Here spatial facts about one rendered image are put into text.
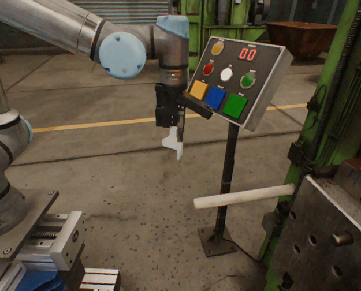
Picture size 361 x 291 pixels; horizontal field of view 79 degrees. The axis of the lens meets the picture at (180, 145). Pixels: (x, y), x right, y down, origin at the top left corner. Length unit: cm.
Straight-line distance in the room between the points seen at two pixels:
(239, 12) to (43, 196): 505
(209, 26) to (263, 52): 431
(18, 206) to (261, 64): 83
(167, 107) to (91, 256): 121
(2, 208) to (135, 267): 96
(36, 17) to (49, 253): 54
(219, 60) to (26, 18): 66
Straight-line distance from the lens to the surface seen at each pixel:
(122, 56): 41
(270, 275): 106
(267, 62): 81
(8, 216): 73
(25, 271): 83
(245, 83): 82
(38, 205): 78
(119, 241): 162
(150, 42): 55
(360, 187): 67
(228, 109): 81
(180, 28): 55
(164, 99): 60
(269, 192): 103
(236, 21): 534
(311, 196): 70
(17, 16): 47
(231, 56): 90
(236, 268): 152
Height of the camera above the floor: 131
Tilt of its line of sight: 33 degrees down
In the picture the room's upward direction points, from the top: straight up
